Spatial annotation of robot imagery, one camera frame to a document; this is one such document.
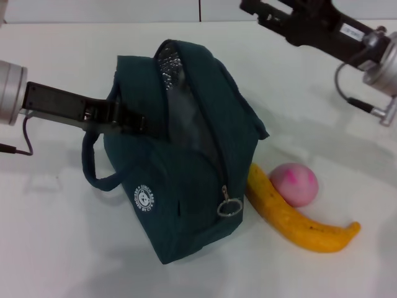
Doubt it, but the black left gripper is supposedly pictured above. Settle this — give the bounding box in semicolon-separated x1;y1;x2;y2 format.
24;81;166;140

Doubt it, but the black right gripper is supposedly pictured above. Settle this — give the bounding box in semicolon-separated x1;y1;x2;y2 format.
240;0;373;63

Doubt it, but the dark teal lunch bag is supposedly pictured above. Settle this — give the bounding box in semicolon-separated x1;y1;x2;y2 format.
82;38;270;265

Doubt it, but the yellow banana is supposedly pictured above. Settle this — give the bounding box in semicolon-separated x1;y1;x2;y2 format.
246;163;362;254

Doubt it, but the pink peach bun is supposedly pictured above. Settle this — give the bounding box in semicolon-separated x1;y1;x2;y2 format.
269;161;319;208

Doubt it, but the dark left arm cable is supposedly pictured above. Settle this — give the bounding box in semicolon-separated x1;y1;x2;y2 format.
0;116;34;156

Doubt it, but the dark arm cable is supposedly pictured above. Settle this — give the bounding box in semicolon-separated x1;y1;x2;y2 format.
0;116;34;156
334;61;373;111

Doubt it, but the dark right arm cable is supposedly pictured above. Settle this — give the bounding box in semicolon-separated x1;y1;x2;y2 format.
334;61;373;111

